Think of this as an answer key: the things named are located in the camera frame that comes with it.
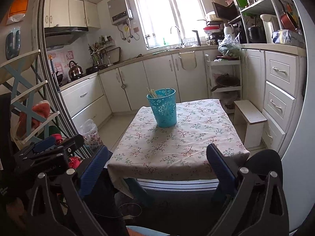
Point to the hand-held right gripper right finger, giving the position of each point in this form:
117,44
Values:
221,169

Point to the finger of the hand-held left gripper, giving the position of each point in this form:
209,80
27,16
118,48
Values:
44,143

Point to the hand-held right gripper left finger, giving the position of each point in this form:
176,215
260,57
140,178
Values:
93,172

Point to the teal perforated plastic basket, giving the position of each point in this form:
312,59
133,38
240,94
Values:
163,113

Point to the wooden chopstick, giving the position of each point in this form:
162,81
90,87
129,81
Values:
153,93
149,91

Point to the orange plush slipper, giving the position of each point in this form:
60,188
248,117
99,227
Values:
39,111

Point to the trash bin with floral bag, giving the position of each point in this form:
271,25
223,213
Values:
89,132

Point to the white stove drawer cabinet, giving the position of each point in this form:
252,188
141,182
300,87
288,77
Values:
83,103

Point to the floral tablecloth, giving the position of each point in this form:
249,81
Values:
177,140

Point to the white wooden stool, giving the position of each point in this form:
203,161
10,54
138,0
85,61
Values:
248,114

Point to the black wok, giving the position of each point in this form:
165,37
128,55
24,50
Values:
57,77

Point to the white refrigerator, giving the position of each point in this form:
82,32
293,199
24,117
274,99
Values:
295,140

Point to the steel kettle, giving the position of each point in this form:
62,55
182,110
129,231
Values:
75,70

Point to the white and blue rack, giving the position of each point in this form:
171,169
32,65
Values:
22,61

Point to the black frying pan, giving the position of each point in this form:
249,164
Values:
93,68

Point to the dark pan on cart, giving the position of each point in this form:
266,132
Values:
226,81

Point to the cabinet door lock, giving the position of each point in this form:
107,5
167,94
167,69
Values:
123,86

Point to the white drawer unit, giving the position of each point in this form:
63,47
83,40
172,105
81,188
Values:
280,86

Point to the white rolling cart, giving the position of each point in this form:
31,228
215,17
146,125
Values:
225,63

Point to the leaning cutting board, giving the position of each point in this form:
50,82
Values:
114,55

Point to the black range hood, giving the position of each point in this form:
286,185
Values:
64,35

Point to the white door-hung bin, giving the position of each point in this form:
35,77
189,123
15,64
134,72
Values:
188,61

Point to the white sink base cabinets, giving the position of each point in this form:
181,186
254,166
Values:
155,73

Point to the bag of green vegetables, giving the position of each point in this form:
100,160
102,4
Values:
228,49

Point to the beige countertop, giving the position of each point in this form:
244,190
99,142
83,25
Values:
270,46

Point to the black water tap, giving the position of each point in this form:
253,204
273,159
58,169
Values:
196,38

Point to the cream cabinets beside hood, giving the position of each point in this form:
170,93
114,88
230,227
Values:
73,12

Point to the chrome sink faucet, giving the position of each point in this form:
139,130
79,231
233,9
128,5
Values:
182,40

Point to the white thermos jug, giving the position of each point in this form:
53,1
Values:
227,30

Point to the steel rice cooker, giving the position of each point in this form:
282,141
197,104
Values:
254,34

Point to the orange sticker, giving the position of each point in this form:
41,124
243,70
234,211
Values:
18,5

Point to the red basin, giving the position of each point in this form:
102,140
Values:
212,28

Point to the blue packet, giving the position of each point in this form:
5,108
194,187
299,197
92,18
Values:
283,36

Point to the white electric water boiler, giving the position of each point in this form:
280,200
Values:
269,27

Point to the white lidded container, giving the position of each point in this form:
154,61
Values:
210,16

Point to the grey gas water heater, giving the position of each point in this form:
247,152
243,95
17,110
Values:
119,8

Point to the black microwave oven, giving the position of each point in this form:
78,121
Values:
225,11

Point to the red pot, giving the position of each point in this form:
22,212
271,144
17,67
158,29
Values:
289,21

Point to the white shelf rack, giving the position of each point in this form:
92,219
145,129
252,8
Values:
260,6

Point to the green plastic board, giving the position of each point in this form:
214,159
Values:
242,2

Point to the kitchen window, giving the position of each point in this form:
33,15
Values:
157,12

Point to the sliding door frame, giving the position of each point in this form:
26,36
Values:
43,54

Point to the pink patterned wall sticker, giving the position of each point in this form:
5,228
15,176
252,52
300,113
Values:
69,55

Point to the dark wall hook holder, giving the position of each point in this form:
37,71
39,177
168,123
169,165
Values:
8,44

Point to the wall utensil rack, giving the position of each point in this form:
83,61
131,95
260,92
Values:
98,49

